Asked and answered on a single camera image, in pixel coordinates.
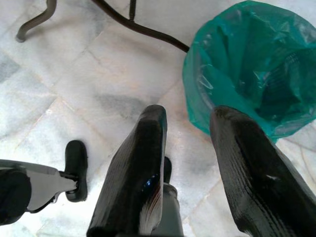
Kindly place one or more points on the black robot left foot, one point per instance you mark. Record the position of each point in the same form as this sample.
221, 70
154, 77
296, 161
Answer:
76, 163

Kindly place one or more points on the black robot right foot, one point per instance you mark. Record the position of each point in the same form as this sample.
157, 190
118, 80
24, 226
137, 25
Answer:
168, 168

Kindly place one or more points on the silver robot right leg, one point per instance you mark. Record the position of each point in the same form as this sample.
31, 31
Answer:
171, 205

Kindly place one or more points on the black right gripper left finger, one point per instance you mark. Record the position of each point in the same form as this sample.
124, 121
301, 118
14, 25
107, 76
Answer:
133, 172

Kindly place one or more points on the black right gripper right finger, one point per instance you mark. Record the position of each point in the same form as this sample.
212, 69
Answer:
259, 185

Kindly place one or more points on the marble top folding table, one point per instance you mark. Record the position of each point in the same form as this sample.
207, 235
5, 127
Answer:
153, 33

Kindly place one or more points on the black robot foot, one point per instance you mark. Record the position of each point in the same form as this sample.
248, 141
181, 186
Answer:
168, 168
76, 163

